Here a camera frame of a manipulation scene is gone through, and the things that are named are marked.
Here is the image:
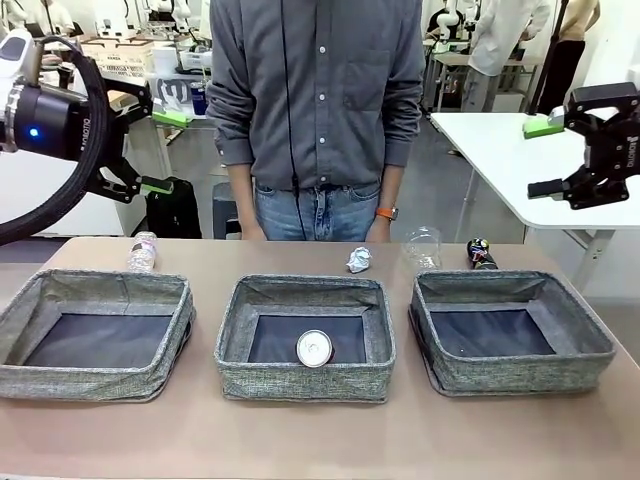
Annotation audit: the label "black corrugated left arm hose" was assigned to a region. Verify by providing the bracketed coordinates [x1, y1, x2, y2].
[0, 34, 126, 246]

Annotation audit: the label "white box with logo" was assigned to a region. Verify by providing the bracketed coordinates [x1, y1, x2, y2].
[154, 77, 194, 109]

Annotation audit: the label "person's left hand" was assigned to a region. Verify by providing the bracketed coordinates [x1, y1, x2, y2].
[366, 215, 399, 244]

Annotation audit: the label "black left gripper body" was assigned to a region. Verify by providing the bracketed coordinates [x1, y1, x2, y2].
[9, 83, 109, 162]

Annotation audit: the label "white plastic crate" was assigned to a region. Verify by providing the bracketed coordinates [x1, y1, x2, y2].
[79, 37, 155, 76]

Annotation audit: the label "dark blue soda can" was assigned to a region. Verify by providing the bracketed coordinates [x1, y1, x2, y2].
[466, 238, 501, 272]

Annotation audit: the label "clear bottle pink label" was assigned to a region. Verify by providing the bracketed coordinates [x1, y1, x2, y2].
[124, 230, 159, 274]

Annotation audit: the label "grey fabric basket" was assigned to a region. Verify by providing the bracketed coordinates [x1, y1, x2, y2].
[0, 268, 197, 404]
[214, 273, 397, 404]
[408, 269, 617, 399]

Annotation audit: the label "black backpack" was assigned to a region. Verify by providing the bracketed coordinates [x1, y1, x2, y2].
[144, 175, 204, 240]

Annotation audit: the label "crumpled white paper ball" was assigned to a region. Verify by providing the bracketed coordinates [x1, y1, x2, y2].
[345, 245, 375, 275]

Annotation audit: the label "black tripod pole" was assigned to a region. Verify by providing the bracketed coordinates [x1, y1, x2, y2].
[529, 0, 571, 116]

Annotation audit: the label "grey stool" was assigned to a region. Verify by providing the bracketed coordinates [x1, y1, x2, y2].
[212, 181, 241, 240]

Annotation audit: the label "person in grey shirt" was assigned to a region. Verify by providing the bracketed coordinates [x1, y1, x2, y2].
[204, 0, 431, 244]

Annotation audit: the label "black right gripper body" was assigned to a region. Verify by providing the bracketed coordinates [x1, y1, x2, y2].
[582, 117, 640, 181]

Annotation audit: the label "background person black trousers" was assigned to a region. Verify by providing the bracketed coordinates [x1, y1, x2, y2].
[537, 0, 601, 117]

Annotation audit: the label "clear plastic cup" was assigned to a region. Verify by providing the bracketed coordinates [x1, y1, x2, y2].
[401, 225, 444, 271]

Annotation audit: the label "person's left forearm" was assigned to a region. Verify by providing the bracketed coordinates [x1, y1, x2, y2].
[378, 167, 404, 211]

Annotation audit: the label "thin black chest cable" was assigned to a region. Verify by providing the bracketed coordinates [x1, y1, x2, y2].
[279, 0, 307, 241]

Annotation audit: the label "person's right forearm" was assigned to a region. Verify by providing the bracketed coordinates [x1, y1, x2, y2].
[226, 163, 257, 229]

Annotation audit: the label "background person white shirt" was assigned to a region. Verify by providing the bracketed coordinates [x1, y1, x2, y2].
[468, 0, 551, 114]

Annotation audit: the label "large white table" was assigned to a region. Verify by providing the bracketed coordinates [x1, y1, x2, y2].
[429, 110, 640, 296]

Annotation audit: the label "blue drink can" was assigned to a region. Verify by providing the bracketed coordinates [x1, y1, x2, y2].
[189, 82, 207, 117]

